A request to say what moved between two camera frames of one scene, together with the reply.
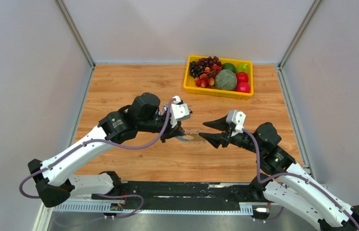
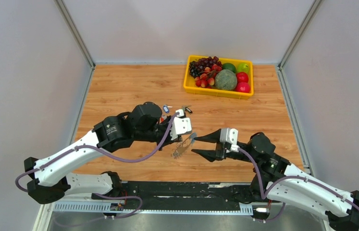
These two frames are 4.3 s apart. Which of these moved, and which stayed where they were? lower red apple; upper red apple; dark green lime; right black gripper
Moved: right black gripper
Stayed: lower red apple; dark green lime; upper red apple
